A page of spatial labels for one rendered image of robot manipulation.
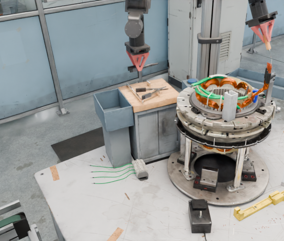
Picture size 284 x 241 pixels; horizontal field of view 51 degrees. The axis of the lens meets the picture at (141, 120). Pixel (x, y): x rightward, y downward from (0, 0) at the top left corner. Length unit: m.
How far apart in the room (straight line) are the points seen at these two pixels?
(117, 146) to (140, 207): 0.26
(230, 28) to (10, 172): 2.67
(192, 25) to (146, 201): 2.41
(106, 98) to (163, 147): 0.31
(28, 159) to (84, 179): 1.58
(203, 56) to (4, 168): 1.93
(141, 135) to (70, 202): 0.36
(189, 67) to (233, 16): 0.74
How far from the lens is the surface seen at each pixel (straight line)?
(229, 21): 3.59
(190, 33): 3.27
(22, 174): 2.64
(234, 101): 0.93
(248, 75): 1.42
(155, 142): 1.22
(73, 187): 1.21
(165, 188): 1.15
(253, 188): 1.17
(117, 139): 1.17
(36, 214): 2.27
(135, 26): 1.03
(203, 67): 1.50
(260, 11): 1.25
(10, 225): 1.20
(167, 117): 1.18
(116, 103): 1.26
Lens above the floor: 1.59
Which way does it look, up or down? 32 degrees down
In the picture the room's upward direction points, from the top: 3 degrees counter-clockwise
